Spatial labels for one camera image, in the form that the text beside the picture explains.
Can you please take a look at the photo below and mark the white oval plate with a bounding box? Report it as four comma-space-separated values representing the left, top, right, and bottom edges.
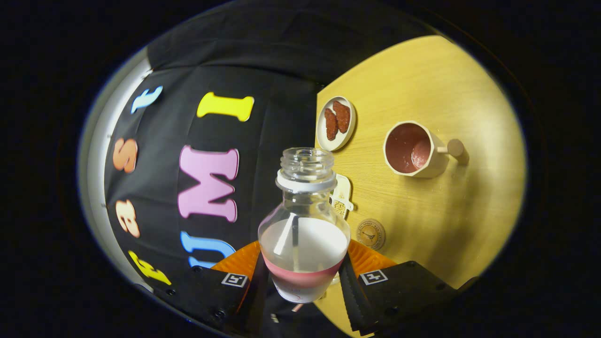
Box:
316, 96, 356, 152

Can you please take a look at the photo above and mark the white divided dish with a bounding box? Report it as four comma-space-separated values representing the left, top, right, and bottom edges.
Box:
330, 174, 354, 219

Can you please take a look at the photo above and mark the round brown coaster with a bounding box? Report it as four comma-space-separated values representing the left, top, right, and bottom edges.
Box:
355, 218, 386, 251

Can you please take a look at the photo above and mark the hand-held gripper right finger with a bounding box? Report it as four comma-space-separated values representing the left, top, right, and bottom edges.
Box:
337, 239, 460, 336

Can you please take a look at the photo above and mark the wooden table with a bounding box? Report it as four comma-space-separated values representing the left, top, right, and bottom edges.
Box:
312, 35, 527, 338

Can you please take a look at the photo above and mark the red sausage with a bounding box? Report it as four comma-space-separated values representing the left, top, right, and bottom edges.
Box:
333, 100, 351, 134
324, 108, 339, 141

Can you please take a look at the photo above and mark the black backdrop cloth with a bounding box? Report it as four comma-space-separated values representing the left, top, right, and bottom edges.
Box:
103, 2, 437, 287

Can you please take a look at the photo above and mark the cream cup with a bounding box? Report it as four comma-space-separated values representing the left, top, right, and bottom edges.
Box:
383, 121, 465, 178

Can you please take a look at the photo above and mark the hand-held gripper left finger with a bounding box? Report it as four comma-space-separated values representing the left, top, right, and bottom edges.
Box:
153, 240, 270, 336

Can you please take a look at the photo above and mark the clear juice bottle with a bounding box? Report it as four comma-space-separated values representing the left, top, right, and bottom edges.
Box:
258, 147, 351, 304

